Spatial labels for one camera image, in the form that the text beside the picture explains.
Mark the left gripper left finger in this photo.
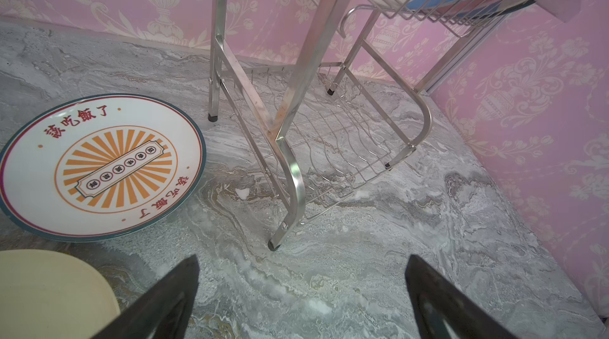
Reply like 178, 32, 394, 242
95, 255, 200, 338

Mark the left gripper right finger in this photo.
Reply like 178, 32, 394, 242
405, 254, 515, 338

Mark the cream plate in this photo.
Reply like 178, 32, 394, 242
1, 250, 120, 338

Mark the sunburst plate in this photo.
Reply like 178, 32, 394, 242
1, 93, 206, 242

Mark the steel two-tier dish rack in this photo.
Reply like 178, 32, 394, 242
208, 0, 580, 251

